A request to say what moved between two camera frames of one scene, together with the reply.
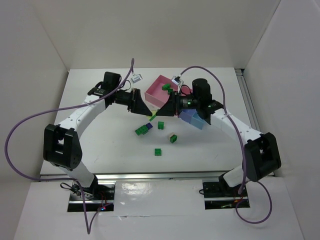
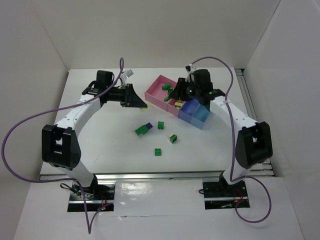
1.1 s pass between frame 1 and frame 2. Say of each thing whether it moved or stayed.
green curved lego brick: stayed
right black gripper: moved
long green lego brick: stayed
